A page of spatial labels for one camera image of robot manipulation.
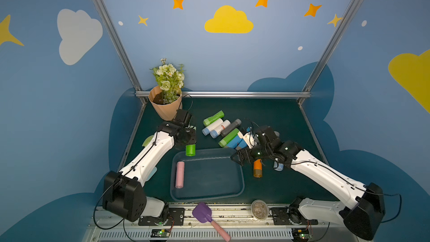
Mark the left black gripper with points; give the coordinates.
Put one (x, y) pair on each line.
(190, 138)

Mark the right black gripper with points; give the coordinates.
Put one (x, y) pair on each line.
(250, 153)

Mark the green trash bag roll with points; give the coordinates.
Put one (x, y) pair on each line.
(190, 150)

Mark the pink trash bag roll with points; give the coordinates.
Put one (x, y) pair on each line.
(180, 171)

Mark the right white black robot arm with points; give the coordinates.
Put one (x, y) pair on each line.
(359, 207)

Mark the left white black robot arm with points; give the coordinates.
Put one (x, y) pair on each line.
(124, 193)

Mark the orange trash bag roll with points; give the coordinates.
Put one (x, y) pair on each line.
(257, 169)

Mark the white blue trash bag roll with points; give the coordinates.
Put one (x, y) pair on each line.
(212, 126)

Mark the dark grey trash bag roll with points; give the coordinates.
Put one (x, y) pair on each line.
(236, 123)

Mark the teal plastic storage box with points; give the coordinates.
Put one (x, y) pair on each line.
(209, 175)

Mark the white roll blue end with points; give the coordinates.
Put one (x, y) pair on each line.
(278, 167)

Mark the beige flower pot with plant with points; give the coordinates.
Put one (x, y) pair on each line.
(166, 97)

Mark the light blue toy shovel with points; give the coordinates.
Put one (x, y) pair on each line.
(152, 173)

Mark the round clear lid dish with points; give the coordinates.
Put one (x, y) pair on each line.
(260, 210)

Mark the right circuit board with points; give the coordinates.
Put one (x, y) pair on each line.
(301, 235)

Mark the circuit board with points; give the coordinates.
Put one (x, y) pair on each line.
(160, 233)
(301, 235)

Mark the left circuit board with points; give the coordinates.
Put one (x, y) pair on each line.
(160, 233)

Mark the green trowel wooden handle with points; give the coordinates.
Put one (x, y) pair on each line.
(147, 141)

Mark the aluminium frame rail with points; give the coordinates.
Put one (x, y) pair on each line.
(248, 94)

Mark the purple toy shovel pink handle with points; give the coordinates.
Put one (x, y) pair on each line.
(204, 215)

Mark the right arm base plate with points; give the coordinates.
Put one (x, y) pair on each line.
(289, 216)

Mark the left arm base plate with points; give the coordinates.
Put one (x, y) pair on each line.
(175, 216)

